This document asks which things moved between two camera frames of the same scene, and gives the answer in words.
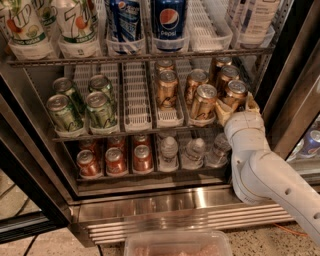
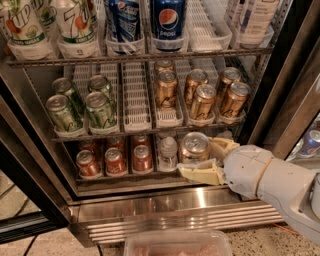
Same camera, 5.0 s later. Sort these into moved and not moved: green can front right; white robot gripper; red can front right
Moved: white robot gripper
Not moved: green can front right; red can front right
